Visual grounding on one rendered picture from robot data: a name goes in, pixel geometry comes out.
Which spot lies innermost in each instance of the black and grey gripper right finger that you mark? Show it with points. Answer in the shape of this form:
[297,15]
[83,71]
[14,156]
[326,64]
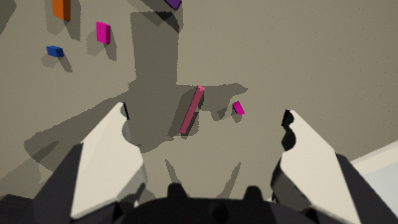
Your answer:
[314,180]

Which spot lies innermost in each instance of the purple rod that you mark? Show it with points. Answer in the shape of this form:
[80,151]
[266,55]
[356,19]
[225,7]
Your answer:
[174,3]

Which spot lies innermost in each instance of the pink rod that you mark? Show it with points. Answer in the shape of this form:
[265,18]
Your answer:
[194,103]

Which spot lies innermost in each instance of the small blue cube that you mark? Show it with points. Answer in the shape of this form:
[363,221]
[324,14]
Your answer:
[55,51]

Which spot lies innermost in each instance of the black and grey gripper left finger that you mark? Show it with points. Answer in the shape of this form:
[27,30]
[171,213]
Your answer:
[97,182]

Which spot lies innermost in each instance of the orange rod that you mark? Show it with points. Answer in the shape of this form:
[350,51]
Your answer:
[62,9]

